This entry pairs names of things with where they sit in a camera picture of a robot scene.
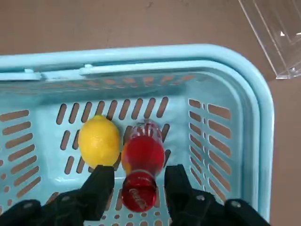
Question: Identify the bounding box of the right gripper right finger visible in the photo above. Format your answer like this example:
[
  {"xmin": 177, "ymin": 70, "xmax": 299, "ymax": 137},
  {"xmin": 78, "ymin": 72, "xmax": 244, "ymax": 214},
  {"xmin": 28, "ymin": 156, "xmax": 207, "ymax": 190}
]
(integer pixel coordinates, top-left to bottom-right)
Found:
[{"xmin": 164, "ymin": 164, "xmax": 270, "ymax": 226}]

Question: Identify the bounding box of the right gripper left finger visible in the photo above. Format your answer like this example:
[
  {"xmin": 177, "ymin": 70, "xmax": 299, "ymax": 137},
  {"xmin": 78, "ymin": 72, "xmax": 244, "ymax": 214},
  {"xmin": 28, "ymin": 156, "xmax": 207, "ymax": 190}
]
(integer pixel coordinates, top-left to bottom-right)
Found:
[{"xmin": 0, "ymin": 164, "xmax": 115, "ymax": 226}]

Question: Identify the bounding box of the yellow lemon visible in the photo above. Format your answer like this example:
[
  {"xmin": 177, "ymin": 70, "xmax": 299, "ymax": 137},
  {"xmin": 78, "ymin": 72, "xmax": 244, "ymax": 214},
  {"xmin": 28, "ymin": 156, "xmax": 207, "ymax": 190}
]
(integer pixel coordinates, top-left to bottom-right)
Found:
[{"xmin": 78, "ymin": 114, "xmax": 121, "ymax": 170}]

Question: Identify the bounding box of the red drink bottle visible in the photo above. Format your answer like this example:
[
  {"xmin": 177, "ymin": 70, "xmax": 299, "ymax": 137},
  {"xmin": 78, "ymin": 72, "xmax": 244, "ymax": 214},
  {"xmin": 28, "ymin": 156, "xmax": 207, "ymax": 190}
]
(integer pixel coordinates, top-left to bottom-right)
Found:
[{"xmin": 121, "ymin": 119, "xmax": 165, "ymax": 212}]

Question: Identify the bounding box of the light blue plastic basket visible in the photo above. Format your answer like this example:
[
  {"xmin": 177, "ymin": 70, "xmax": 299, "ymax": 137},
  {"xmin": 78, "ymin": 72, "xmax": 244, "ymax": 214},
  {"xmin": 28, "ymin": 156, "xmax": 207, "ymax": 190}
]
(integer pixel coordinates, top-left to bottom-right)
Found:
[{"xmin": 0, "ymin": 44, "xmax": 275, "ymax": 226}]

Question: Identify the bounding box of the clear acrylic rack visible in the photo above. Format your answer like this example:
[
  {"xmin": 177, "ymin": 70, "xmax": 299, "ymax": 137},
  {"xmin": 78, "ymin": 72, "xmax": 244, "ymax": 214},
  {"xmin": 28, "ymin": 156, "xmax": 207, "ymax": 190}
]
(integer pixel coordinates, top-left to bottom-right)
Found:
[{"xmin": 238, "ymin": 0, "xmax": 301, "ymax": 80}]

